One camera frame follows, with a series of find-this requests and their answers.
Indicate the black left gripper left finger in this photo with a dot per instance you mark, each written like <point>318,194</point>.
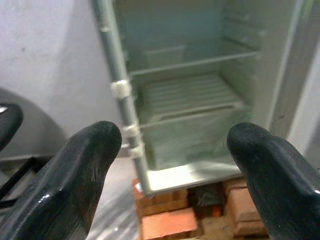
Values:
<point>62,180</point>

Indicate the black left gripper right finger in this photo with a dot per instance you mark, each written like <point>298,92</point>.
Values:
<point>277,175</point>

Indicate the clear fridge crisper drawer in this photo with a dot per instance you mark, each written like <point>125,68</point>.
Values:
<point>190,140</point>

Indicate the white open fridge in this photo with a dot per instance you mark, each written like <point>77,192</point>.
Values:
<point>200,87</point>

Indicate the glass fridge shelf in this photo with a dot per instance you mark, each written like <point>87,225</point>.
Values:
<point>195,61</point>

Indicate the orange brick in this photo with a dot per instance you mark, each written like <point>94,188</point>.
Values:
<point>160,200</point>
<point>168,223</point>
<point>246,207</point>

